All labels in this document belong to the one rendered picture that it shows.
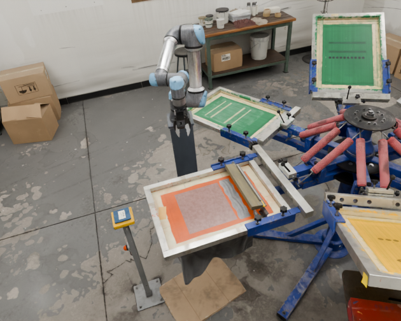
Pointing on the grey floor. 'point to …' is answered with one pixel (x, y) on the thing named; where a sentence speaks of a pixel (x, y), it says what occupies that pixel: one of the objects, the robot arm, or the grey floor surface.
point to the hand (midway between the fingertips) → (183, 135)
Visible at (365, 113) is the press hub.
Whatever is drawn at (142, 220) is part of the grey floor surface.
